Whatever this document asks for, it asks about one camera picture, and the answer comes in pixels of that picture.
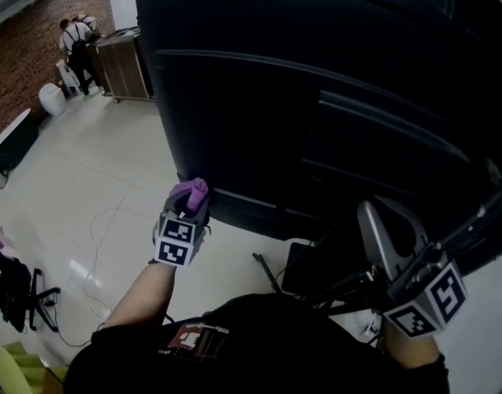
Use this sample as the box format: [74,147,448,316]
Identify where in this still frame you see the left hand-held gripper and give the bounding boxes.
[151,186,213,268]

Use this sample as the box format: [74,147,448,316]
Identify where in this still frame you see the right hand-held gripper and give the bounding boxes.
[356,199,469,341]

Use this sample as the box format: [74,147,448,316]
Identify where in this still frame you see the purple cleaning cloth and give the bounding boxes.
[171,176,210,217]

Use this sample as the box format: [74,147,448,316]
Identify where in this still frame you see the person's right forearm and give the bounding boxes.
[381,322,440,369]

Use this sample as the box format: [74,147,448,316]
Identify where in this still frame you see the person's left forearm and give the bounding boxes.
[102,259,177,332]

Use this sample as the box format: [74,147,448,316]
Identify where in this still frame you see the brown wooden cart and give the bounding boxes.
[88,25,157,104]

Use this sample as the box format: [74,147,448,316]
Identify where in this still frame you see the person's black t-shirt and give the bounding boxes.
[63,293,451,394]

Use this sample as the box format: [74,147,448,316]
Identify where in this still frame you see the white round bin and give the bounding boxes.
[39,82,67,117]

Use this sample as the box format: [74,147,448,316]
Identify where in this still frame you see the white plastic chair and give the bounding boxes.
[55,57,81,98]

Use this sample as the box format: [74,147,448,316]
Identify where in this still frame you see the dark tub with white rim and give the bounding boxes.
[0,108,40,172]

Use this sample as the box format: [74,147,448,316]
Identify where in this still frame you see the black office chair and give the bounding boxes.
[0,244,62,334]

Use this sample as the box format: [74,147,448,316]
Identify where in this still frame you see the yellow-green plastic chair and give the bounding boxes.
[0,341,71,394]

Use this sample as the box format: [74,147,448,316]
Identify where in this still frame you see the white floor cable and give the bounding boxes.
[81,195,161,322]

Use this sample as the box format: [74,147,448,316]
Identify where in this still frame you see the black floor cable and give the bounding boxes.
[53,320,108,349]

